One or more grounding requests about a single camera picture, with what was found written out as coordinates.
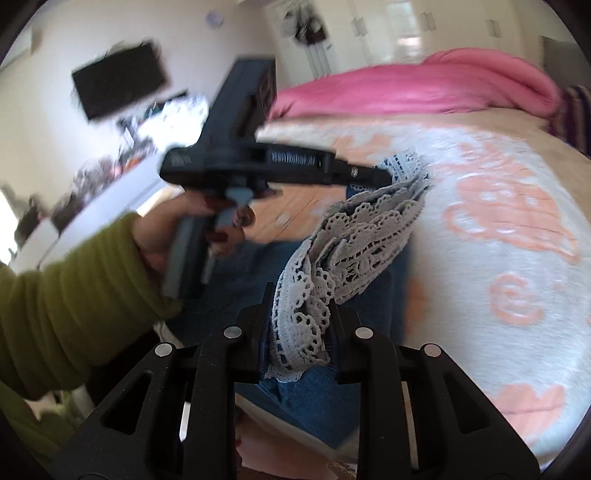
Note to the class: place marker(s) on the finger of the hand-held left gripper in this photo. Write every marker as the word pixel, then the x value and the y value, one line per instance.
pixel 364 175

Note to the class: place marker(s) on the person's left hand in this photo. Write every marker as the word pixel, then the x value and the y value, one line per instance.
pixel 157 230

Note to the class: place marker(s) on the round wall device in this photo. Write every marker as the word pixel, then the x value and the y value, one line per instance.
pixel 214 19

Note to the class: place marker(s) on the pink duvet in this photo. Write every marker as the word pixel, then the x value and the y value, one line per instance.
pixel 415 87

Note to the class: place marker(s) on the grey headboard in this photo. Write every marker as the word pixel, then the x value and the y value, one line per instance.
pixel 568 60

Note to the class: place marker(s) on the white desk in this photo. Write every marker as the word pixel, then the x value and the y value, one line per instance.
pixel 106 203

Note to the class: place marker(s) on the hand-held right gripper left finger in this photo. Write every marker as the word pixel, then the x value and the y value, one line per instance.
pixel 217 392

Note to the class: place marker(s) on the cream orange printed blanket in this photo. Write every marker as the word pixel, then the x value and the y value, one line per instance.
pixel 485 286

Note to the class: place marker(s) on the blue denim pants lace trim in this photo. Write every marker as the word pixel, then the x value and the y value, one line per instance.
pixel 351 240

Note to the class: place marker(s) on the white hanging bag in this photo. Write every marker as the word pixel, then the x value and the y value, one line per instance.
pixel 291 25

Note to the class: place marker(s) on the black hanging bag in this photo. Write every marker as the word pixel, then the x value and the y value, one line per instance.
pixel 313 31

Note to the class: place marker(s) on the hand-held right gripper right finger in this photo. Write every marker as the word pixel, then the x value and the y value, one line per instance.
pixel 369 392

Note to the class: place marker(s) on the purple striped pillow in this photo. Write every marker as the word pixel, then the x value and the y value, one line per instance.
pixel 575 120

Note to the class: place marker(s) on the person's left forearm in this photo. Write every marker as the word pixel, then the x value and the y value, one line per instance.
pixel 69 314

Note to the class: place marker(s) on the black wall television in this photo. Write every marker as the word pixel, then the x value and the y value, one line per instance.
pixel 120 81

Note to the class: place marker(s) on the white wardrobe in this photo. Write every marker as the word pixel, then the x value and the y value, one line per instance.
pixel 415 27

